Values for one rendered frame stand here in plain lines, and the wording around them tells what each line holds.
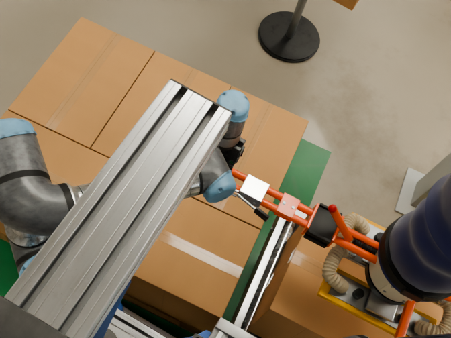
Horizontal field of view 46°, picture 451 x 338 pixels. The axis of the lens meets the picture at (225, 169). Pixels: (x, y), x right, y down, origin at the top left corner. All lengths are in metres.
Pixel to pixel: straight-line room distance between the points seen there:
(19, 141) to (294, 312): 1.02
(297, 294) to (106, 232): 1.21
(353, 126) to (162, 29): 1.31
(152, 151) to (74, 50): 2.00
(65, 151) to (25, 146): 1.27
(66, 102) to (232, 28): 1.40
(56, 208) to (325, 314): 1.01
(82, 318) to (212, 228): 1.64
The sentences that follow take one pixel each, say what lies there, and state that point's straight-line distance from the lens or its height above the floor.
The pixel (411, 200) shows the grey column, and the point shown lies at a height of 0.02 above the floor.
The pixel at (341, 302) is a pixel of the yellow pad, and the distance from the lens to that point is 1.57.
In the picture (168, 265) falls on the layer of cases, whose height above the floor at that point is 0.54.
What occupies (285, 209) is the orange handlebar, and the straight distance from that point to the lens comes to 1.47.
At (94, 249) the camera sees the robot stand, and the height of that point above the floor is 2.03.
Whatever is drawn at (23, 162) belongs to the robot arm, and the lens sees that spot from 1.02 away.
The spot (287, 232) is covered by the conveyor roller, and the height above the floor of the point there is 0.55.
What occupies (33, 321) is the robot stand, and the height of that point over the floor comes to 2.03.
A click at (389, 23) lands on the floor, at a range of 3.84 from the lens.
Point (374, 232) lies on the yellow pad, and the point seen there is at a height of 1.13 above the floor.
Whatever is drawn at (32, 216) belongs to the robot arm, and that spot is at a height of 1.66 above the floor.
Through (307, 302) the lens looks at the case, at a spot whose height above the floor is 0.95.
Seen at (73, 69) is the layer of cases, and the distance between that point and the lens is 2.53.
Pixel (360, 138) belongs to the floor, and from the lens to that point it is 3.21.
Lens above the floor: 2.57
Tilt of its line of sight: 63 degrees down
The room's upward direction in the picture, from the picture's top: 18 degrees clockwise
